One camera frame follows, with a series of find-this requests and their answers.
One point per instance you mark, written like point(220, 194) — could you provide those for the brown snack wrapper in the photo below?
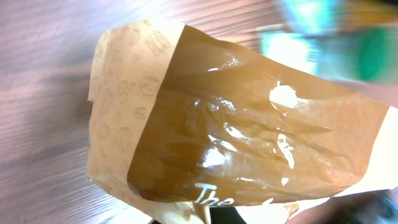
point(182, 121)

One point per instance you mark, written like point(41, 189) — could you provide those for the teal snack packet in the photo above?
point(290, 49)

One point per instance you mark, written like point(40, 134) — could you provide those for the green lid jar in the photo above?
point(376, 55)

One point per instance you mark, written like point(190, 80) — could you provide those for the teal tissue pack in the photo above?
point(311, 17)

